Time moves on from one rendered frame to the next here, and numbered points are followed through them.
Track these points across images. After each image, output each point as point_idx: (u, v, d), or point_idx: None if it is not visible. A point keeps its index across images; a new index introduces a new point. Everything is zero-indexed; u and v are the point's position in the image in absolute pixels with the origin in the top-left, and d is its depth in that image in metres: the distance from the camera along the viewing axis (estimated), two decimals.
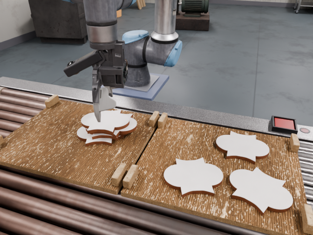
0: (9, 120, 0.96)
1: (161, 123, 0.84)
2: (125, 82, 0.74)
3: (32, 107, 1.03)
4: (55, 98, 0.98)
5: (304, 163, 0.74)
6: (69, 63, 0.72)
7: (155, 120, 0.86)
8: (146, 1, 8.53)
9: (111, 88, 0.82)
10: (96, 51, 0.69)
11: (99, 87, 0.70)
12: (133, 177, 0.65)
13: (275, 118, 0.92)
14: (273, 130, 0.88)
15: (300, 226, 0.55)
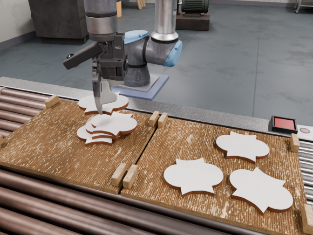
0: (9, 120, 0.96)
1: (161, 123, 0.84)
2: (125, 75, 0.73)
3: (32, 107, 1.03)
4: (55, 98, 0.98)
5: (304, 163, 0.74)
6: (69, 55, 0.71)
7: (155, 120, 0.86)
8: (146, 1, 8.53)
9: (110, 85, 0.81)
10: (96, 43, 0.68)
11: (99, 81, 0.70)
12: (133, 177, 0.65)
13: (275, 118, 0.92)
14: (273, 130, 0.88)
15: (300, 226, 0.55)
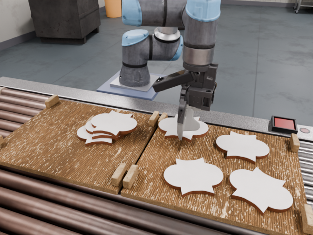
0: (9, 120, 0.96)
1: None
2: (210, 105, 0.72)
3: (32, 107, 1.03)
4: (55, 98, 0.98)
5: (304, 163, 0.74)
6: (159, 79, 0.72)
7: (155, 120, 0.86)
8: None
9: None
10: (188, 71, 0.68)
11: (185, 108, 0.70)
12: (133, 177, 0.65)
13: (275, 118, 0.92)
14: (273, 130, 0.88)
15: (300, 226, 0.55)
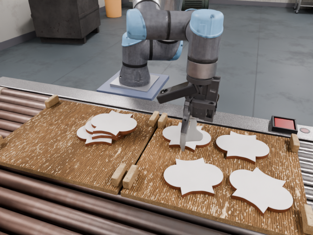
0: (9, 120, 0.96)
1: (161, 123, 0.84)
2: (213, 115, 0.74)
3: (32, 107, 1.03)
4: (55, 98, 0.98)
5: (304, 163, 0.74)
6: (163, 91, 0.74)
7: (155, 120, 0.86)
8: None
9: None
10: (192, 84, 0.70)
11: (188, 119, 0.72)
12: (133, 177, 0.65)
13: (275, 118, 0.92)
14: (273, 130, 0.88)
15: (300, 226, 0.55)
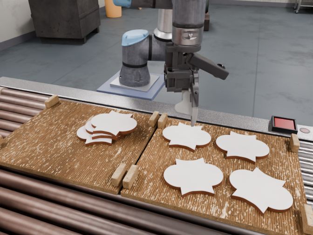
0: (9, 120, 0.96)
1: (161, 123, 0.84)
2: None
3: (32, 107, 1.03)
4: (55, 98, 0.98)
5: (304, 163, 0.74)
6: (221, 64, 0.71)
7: (155, 120, 0.86)
8: None
9: (190, 113, 0.70)
10: None
11: None
12: (133, 177, 0.65)
13: (275, 118, 0.92)
14: (273, 130, 0.88)
15: (300, 226, 0.55)
